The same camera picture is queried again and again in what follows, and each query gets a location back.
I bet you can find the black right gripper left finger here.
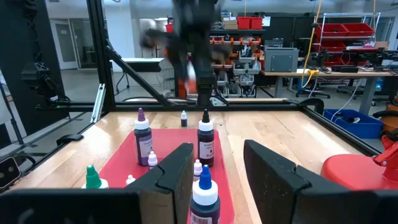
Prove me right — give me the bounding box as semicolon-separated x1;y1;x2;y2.
0;142;195;224

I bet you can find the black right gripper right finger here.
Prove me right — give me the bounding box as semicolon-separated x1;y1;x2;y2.
243;139;398;224

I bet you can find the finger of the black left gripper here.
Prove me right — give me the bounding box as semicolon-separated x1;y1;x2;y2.
194;58;205;94
175;46;188;97

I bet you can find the small orange food coloring bottle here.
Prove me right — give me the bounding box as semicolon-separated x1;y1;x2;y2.
178;60;199;98

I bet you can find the small yellow food coloring bottle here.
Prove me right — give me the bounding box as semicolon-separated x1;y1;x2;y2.
193;159;203;183

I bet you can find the small vial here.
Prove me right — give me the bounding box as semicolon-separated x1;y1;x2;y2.
197;108;215;167
189;164;221;224

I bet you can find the large purple food coloring bottle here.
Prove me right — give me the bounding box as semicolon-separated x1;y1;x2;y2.
133;107;154;167

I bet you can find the large green food coloring bottle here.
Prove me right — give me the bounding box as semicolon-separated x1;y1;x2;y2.
81;164;109;190

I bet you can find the white table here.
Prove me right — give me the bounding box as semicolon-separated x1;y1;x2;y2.
110;57;165;74

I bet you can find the parts organiser rack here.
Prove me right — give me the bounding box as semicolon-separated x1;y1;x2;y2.
211;29;267;98

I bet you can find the red translucent plastic tray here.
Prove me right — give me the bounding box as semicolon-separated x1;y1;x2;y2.
98;128;236;224

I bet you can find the cardboard box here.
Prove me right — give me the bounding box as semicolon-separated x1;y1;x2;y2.
222;19;239;30

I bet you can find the red storage bin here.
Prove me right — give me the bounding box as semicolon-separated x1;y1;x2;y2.
250;17;264;30
236;16;252;30
341;22;376;37
312;40;348;52
314;23;349;39

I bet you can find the red desk lamp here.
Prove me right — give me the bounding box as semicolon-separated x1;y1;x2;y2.
320;127;398;191

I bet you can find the silver aluminium bar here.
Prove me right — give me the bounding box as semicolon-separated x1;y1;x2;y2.
90;82;107;124

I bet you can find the black table clamp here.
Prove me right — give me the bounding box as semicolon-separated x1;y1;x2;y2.
55;133;85;146

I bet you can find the blue plastic bin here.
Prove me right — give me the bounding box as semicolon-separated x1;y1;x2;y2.
323;108;384;139

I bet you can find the orange shop vacuum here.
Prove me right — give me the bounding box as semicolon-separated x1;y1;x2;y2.
373;96;398;133

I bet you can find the wooden workbench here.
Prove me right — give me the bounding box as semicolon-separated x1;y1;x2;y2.
260;68;398;116

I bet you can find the black upright board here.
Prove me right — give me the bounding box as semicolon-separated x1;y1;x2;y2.
0;0;71;136

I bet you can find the yellow hanging cable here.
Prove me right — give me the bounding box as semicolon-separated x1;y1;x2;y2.
300;0;323;90

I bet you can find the wire shelf rack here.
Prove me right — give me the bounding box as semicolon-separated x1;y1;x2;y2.
313;11;382;52

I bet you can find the table-level camera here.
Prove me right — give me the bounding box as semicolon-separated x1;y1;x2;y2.
0;155;22;191

